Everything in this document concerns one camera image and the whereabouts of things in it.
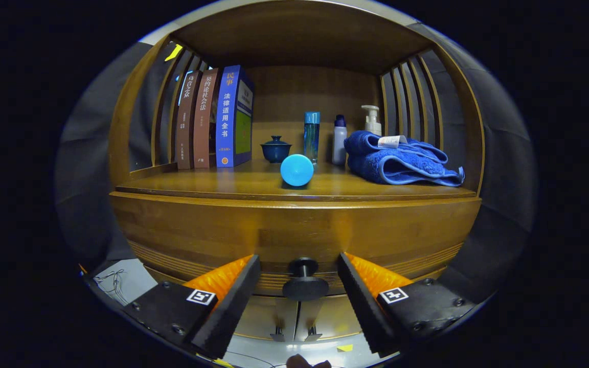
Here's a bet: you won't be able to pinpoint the wooden countertop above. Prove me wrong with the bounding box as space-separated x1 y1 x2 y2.
116 158 478 201

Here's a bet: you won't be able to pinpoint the wooden cabinet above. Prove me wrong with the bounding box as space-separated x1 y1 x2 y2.
108 0 485 343

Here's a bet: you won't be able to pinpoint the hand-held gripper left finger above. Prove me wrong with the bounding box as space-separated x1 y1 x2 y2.
121 254 262 360

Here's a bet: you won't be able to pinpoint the dark brown book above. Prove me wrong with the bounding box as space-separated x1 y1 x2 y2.
175 71 202 170

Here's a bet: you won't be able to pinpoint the blue folded towel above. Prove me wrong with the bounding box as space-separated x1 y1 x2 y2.
344 130 465 187

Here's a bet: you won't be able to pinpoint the white pump bottle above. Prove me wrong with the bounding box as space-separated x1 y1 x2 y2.
361 105 382 137

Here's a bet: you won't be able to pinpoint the clear blue tall bottle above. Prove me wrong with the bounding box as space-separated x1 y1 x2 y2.
304 111 321 163

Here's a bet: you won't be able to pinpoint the tangled thin cables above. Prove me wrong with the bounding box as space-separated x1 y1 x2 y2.
94 269 127 306

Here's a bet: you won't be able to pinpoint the blue cosmetic tube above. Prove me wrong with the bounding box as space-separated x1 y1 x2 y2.
280 154 314 187

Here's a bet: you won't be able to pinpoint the wooden cabinet door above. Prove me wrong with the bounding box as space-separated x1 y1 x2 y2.
233 295 299 342
294 295 372 341

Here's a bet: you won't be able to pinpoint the blue book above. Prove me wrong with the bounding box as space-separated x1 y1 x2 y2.
216 64 255 168

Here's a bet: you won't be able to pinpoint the white bottle blue cap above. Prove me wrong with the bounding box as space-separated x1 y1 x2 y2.
332 114 348 166

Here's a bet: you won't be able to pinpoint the blue lidded teacup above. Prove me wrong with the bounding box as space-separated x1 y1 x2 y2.
260 135 292 164

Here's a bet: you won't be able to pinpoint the wooden drawer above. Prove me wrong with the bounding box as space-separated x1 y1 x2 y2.
109 192 482 298

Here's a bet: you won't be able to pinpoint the black drawer knob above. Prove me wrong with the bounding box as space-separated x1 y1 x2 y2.
282 257 330 302

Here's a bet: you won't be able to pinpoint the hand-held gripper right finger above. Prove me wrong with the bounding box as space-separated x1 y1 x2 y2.
336 251 478 358

